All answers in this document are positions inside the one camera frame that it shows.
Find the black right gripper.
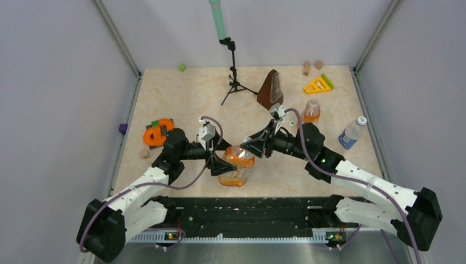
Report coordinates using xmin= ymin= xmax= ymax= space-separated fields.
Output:
xmin=241 ymin=119 xmax=312 ymax=161

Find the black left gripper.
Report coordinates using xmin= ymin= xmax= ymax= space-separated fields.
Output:
xmin=178 ymin=129 xmax=237 ymax=175

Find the orange tea bottle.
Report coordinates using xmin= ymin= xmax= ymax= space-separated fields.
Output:
xmin=299 ymin=98 xmax=321 ymax=125
xmin=218 ymin=145 xmax=256 ymax=187

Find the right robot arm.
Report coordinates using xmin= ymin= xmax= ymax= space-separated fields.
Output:
xmin=241 ymin=121 xmax=443 ymax=251

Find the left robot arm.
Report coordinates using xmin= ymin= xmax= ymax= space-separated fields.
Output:
xmin=76 ymin=123 xmax=236 ymax=263

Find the blue label water bottle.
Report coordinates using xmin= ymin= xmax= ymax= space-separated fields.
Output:
xmin=338 ymin=116 xmax=367 ymax=150

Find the brown wooden metronome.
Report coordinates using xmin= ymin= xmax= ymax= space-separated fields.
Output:
xmin=257 ymin=69 xmax=284 ymax=110

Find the black mini tripod stand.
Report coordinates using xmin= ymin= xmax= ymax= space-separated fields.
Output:
xmin=219 ymin=37 xmax=258 ymax=106

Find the small wooden cube left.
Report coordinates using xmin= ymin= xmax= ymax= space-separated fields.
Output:
xmin=139 ymin=149 xmax=151 ymax=160

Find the yellow triangle toy block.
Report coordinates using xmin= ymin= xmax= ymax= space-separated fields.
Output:
xmin=303 ymin=76 xmax=333 ymax=94

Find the wooden block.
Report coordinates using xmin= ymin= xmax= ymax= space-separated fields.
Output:
xmin=314 ymin=60 xmax=325 ymax=70
xmin=303 ymin=60 xmax=311 ymax=76

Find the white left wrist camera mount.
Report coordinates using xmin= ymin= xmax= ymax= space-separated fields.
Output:
xmin=197 ymin=118 xmax=216 ymax=150

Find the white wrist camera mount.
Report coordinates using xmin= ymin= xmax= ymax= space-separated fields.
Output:
xmin=269 ymin=103 xmax=287 ymax=134
xmin=197 ymin=118 xmax=216 ymax=150

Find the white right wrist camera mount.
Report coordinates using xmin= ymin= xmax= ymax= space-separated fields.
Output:
xmin=269 ymin=103 xmax=287 ymax=134

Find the orange ring toy on plate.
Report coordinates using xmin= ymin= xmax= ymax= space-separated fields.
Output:
xmin=142 ymin=118 xmax=174 ymax=148

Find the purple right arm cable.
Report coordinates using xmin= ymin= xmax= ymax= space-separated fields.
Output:
xmin=284 ymin=108 xmax=423 ymax=264

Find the purple wall knob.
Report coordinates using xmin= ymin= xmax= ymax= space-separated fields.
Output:
xmin=118 ymin=123 xmax=128 ymax=135

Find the mint green cylinder handle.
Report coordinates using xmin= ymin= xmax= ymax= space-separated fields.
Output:
xmin=209 ymin=0 xmax=227 ymax=41

